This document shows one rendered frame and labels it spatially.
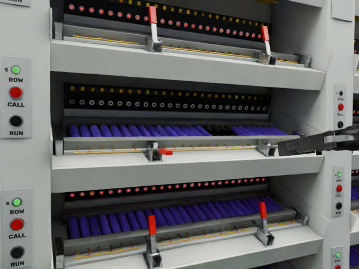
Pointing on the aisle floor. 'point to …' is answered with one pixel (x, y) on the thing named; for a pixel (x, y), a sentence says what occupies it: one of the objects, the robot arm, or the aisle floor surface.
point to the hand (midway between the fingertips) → (295, 147)
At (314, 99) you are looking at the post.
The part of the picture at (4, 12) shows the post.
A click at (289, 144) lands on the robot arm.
